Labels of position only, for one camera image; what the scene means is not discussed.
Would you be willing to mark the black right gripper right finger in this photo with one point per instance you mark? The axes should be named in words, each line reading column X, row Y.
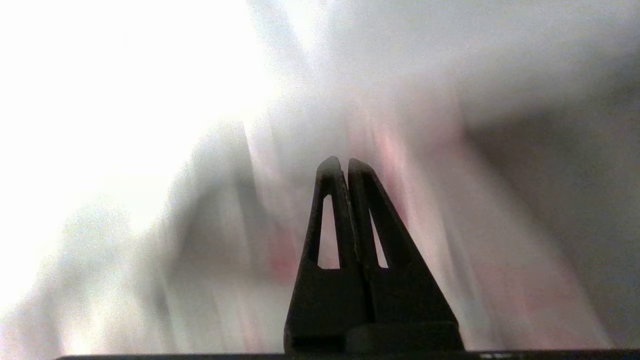
column 410, row 300

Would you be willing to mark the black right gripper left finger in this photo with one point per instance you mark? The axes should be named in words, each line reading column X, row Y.
column 325, row 300

